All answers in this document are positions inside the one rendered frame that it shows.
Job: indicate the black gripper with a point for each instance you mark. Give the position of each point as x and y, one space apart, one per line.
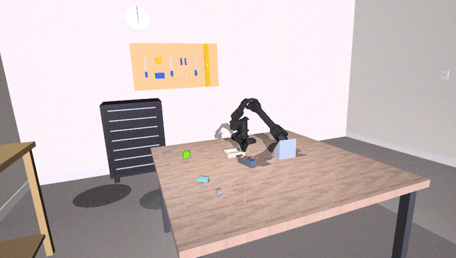
244 142

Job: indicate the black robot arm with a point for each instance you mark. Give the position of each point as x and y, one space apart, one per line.
253 104

